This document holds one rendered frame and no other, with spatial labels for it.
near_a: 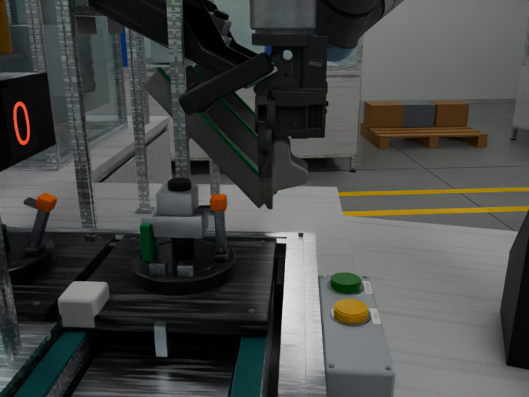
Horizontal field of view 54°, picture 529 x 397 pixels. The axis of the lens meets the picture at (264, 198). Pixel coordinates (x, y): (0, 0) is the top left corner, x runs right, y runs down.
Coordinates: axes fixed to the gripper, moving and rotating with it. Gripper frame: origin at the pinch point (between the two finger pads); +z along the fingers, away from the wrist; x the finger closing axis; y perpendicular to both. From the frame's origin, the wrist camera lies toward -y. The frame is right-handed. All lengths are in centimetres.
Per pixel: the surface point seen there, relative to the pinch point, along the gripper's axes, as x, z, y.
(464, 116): 555, 82, 198
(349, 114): 398, 54, 50
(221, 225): -0.7, 3.6, -5.5
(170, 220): -2.1, 2.5, -11.7
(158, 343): -13.2, 13.0, -11.1
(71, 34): 19.0, -19.5, -30.8
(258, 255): 5.2, 10.4, -1.2
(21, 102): -18.4, -14.5, -20.0
